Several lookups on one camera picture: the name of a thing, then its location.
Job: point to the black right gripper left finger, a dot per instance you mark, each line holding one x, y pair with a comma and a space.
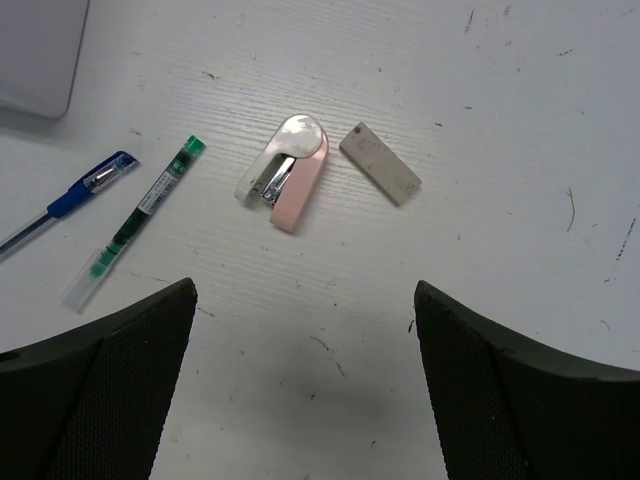
91, 403

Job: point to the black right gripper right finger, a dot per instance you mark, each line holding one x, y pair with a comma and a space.
509, 407

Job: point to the green gel pen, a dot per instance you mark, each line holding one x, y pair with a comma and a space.
98, 267

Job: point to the blue ballpoint pen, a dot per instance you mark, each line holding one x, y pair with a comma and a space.
84, 189

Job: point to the grey white eraser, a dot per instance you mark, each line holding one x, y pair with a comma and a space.
380, 164

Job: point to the white right organizer box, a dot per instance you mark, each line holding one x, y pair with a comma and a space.
40, 47

